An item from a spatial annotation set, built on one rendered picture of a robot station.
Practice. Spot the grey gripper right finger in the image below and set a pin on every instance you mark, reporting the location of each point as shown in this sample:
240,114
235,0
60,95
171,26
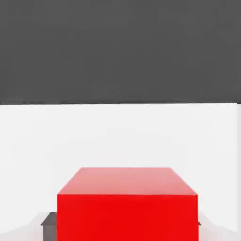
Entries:
204,228

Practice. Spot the small red cube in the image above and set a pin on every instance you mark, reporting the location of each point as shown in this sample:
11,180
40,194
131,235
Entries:
127,216

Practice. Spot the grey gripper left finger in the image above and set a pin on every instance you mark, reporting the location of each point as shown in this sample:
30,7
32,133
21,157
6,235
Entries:
49,227

